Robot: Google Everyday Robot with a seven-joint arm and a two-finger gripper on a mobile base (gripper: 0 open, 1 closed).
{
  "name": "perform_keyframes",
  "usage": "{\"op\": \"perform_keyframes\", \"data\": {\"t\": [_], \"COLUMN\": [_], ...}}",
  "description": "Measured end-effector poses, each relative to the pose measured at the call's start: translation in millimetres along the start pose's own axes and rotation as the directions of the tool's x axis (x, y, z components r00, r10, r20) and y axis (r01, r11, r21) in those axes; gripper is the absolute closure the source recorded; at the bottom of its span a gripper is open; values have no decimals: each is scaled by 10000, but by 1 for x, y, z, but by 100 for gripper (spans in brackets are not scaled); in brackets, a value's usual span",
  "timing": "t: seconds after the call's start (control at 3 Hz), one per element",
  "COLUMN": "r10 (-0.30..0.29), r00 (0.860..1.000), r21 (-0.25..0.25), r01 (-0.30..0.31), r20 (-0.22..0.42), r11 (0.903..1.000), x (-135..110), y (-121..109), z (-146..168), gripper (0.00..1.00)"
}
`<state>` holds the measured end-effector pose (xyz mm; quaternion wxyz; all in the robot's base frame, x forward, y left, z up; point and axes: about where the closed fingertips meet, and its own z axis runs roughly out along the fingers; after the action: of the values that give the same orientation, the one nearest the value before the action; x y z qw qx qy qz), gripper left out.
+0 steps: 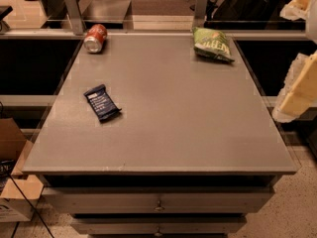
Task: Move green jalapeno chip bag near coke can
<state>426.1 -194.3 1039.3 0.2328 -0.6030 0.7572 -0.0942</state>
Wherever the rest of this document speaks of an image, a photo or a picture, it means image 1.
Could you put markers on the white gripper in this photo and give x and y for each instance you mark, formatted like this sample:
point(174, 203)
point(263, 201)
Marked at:
point(312, 24)

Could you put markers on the green jalapeno chip bag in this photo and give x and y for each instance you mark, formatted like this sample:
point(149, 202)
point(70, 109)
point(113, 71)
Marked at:
point(211, 44)

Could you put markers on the red coke can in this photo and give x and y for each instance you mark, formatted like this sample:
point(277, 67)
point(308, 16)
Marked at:
point(95, 38)

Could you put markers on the black backpack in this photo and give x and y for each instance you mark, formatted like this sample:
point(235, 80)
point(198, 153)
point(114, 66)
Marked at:
point(244, 10)

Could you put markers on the dark blue snack bar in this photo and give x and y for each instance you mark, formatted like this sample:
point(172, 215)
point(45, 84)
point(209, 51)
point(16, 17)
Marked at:
point(101, 103)

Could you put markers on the lower grey drawer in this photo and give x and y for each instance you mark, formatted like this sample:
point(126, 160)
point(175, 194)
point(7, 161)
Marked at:
point(158, 225)

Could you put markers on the grey drawer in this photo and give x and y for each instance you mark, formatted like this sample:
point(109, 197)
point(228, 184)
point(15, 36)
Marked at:
point(158, 225)
point(103, 201)

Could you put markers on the upper grey drawer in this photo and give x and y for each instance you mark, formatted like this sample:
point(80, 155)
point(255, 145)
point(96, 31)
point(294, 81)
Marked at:
point(103, 201)

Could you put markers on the cardboard box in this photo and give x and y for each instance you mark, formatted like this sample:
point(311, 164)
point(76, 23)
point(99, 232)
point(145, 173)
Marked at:
point(19, 193)

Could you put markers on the right metal bracket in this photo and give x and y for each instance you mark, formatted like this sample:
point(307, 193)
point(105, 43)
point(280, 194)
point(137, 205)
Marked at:
point(199, 13)

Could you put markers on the metal bracket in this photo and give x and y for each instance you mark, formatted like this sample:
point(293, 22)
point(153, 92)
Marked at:
point(74, 16)
point(199, 13)

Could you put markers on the left metal bracket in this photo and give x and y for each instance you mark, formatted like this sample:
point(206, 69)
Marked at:
point(74, 16)

